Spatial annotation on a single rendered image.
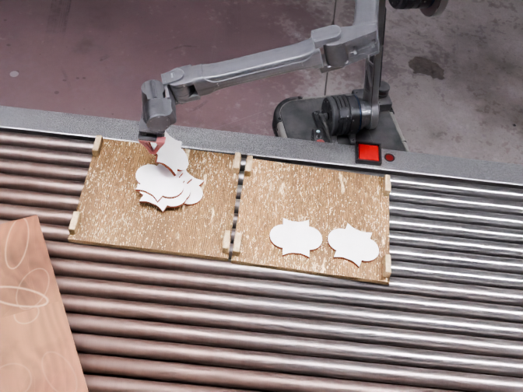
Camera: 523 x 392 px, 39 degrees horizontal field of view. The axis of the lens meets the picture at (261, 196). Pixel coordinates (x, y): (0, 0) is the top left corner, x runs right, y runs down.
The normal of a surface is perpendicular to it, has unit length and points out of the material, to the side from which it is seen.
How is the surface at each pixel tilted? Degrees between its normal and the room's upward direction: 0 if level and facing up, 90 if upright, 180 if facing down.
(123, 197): 0
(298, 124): 0
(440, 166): 0
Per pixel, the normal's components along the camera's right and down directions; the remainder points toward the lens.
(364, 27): -0.23, -0.54
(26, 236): 0.10, -0.61
